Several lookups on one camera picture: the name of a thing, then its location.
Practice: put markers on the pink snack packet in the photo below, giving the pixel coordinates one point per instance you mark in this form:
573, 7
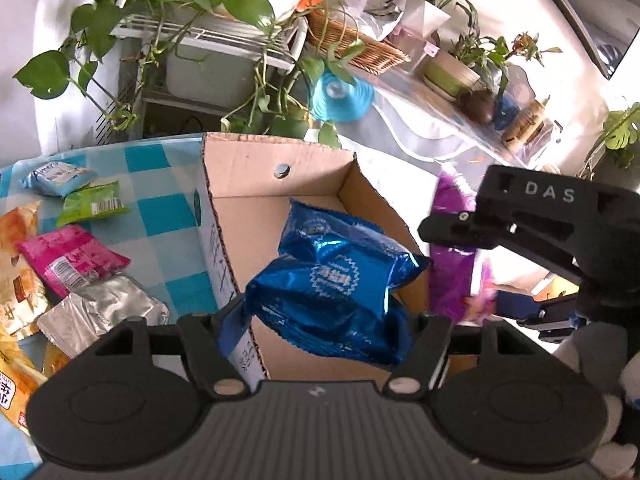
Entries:
70, 260

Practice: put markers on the white paper box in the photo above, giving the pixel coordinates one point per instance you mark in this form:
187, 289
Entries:
422, 17

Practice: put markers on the orange snack bag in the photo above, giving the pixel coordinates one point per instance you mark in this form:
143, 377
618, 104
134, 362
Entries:
12, 385

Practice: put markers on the yellow snack packet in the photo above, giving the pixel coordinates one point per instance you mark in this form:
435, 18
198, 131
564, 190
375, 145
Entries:
15, 260

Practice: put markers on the blue foil snack packet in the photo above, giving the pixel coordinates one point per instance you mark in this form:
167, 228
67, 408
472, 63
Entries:
340, 280

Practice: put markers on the dark framed screen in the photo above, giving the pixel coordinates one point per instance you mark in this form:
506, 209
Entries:
600, 35

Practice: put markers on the light blue snack packet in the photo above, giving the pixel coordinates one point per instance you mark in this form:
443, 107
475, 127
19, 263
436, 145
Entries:
57, 177

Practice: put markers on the blue checkered tablecloth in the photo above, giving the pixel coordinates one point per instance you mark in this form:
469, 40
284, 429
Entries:
160, 185

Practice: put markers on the brown round pot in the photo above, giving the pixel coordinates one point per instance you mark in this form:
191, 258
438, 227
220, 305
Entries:
477, 102

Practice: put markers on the blue ribbon spool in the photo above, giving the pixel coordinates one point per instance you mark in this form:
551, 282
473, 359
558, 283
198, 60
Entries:
340, 97

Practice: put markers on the cardboard box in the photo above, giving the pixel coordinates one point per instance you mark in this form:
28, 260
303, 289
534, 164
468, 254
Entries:
250, 185

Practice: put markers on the leafy potted plant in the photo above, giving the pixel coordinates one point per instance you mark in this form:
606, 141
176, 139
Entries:
480, 45

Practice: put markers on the wicker basket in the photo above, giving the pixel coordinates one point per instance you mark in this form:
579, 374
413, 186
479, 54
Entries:
360, 45

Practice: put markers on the silver snack packet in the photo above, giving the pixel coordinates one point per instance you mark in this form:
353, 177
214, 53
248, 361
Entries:
100, 310

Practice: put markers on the green snack packet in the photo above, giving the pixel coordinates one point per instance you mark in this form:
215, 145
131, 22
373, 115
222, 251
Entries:
92, 202

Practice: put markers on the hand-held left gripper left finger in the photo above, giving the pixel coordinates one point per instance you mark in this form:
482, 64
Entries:
227, 331

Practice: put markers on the white planter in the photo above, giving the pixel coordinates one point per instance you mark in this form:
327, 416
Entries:
210, 67

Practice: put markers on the green plant pot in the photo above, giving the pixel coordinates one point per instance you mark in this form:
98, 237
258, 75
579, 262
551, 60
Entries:
445, 72

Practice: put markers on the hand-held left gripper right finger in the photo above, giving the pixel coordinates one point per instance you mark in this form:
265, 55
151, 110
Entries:
425, 345

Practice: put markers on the printed glass jar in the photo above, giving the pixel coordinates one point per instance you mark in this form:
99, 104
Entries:
525, 120

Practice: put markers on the clear plastic bag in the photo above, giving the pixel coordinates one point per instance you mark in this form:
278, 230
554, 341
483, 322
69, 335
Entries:
370, 10

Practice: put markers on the small blue object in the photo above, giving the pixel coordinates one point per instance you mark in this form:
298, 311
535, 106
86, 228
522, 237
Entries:
505, 110

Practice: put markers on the purple snack packet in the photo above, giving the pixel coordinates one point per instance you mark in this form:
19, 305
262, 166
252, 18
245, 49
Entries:
452, 270

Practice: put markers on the monstera plant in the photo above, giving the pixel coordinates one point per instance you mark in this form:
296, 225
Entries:
620, 130

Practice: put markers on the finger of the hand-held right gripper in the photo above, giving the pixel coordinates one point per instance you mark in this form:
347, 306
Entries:
515, 305
450, 230

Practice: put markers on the glass top table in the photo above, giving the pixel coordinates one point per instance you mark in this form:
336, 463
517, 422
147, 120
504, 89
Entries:
425, 125

